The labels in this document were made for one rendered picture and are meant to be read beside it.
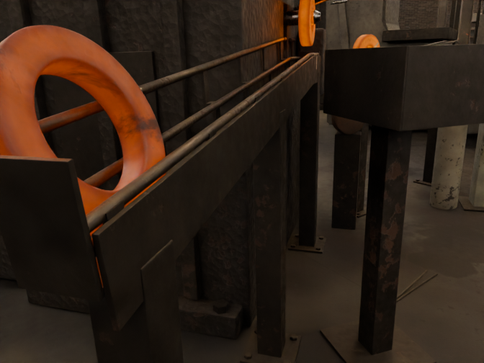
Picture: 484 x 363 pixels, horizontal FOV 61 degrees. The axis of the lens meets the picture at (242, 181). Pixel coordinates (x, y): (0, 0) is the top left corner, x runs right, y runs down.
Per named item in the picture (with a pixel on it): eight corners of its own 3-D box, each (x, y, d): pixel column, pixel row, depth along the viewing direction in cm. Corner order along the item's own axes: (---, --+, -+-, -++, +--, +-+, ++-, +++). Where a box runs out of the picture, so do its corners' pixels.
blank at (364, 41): (359, 81, 175) (366, 81, 172) (346, 50, 166) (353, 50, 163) (377, 56, 179) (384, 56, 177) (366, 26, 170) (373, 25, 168)
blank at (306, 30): (296, 5, 120) (307, 4, 119) (304, -13, 130) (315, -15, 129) (299, 55, 130) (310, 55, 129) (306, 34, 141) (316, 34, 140)
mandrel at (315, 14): (269, 15, 135) (268, 29, 135) (266, 9, 131) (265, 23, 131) (321, 12, 130) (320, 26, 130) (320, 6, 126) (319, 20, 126)
